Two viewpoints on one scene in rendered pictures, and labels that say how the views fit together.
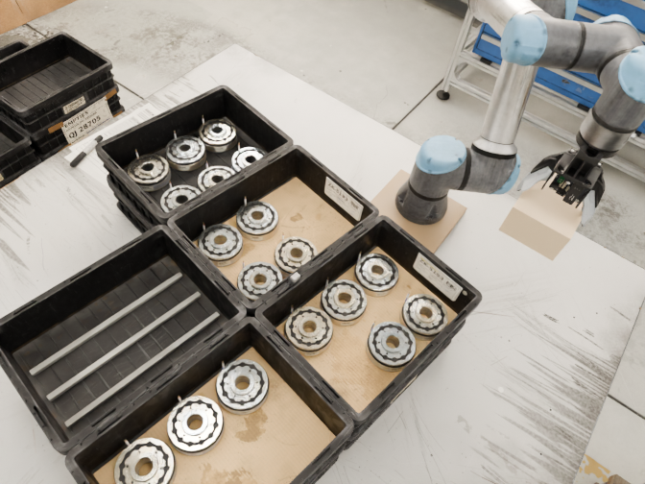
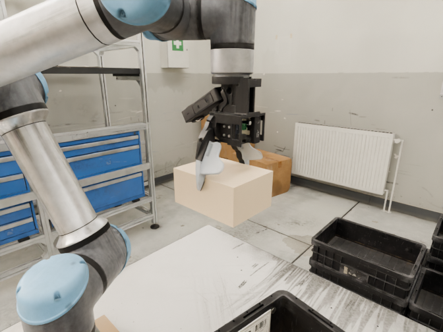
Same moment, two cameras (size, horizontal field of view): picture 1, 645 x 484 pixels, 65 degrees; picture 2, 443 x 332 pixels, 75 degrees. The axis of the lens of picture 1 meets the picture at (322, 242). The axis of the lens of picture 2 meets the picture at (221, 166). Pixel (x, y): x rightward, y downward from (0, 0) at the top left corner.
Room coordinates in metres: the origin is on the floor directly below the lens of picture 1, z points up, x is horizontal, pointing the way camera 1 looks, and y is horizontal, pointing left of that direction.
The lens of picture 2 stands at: (0.60, 0.09, 1.30)
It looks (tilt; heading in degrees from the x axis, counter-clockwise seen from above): 18 degrees down; 284
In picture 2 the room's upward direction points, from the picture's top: straight up
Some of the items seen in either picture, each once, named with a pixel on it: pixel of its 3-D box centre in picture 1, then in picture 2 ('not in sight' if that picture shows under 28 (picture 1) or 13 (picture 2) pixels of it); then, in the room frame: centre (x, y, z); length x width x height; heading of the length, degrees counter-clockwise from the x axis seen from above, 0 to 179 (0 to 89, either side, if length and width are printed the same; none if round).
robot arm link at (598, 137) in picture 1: (609, 129); (233, 64); (0.71, -0.44, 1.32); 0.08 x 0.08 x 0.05
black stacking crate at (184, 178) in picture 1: (200, 161); not in sight; (0.90, 0.35, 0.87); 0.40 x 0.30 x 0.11; 142
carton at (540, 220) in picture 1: (547, 210); (222, 186); (0.73, -0.45, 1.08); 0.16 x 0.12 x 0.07; 151
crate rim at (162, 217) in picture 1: (198, 147); not in sight; (0.90, 0.35, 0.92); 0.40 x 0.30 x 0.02; 142
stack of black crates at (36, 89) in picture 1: (61, 115); not in sight; (1.49, 1.12, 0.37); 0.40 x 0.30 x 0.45; 151
